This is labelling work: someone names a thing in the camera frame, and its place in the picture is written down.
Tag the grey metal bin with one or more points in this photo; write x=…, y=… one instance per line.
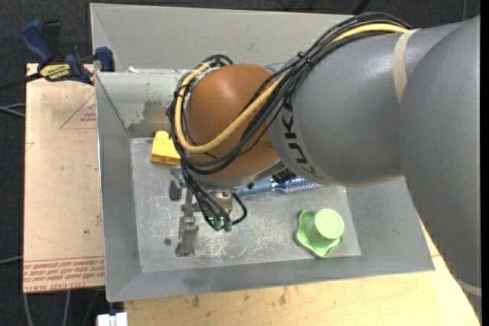
x=267, y=240

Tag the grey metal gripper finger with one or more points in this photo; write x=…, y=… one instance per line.
x=188, y=236
x=176, y=189

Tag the yellow block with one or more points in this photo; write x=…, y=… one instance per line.
x=163, y=150

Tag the brown cardboard board, red print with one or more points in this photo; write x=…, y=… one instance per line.
x=61, y=172

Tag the green cup with wavy base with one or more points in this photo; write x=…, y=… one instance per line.
x=322, y=229

